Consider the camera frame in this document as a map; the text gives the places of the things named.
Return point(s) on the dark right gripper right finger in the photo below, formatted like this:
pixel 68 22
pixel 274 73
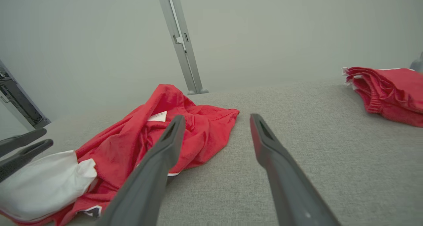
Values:
pixel 290 193

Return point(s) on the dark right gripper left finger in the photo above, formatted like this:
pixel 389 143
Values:
pixel 145 193

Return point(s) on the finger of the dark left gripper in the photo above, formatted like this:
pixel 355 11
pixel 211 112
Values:
pixel 19 140
pixel 19 160

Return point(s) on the red Bulls jersey white sleeves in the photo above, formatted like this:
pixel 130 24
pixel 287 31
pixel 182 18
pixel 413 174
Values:
pixel 132 143

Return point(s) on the red shorts white stripes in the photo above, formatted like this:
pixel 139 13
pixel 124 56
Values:
pixel 393 90

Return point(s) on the dark metal frame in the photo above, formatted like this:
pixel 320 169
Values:
pixel 19 100

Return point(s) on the grey metal post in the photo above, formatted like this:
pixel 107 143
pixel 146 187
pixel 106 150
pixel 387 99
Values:
pixel 180 44

